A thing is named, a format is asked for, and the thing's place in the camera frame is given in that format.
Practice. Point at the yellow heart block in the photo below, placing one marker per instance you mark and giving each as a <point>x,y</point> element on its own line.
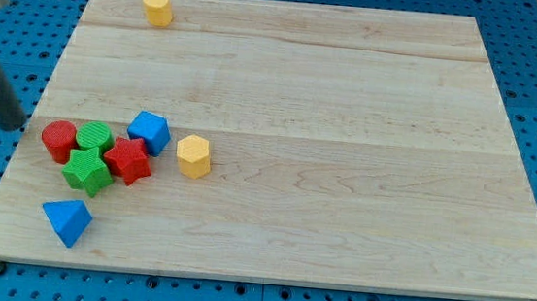
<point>158,12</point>

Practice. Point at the yellow hexagon block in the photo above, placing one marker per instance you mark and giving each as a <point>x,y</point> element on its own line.
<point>193,156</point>

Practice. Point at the blue triangle block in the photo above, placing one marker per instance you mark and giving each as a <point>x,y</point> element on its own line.
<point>69,219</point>

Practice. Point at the green cylinder block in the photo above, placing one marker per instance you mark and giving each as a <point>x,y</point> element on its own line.
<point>95,135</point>

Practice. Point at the red star block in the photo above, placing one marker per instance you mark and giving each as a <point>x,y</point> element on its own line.
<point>128,159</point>

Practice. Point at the wooden board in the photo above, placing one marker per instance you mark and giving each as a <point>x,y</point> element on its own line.
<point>352,149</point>

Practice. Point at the green star block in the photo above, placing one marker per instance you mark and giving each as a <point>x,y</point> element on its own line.
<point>86,170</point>

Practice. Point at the blue cube block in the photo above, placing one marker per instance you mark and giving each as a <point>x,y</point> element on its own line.
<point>153,129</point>

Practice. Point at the red cylinder block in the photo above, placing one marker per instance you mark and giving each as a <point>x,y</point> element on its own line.
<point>59,138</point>

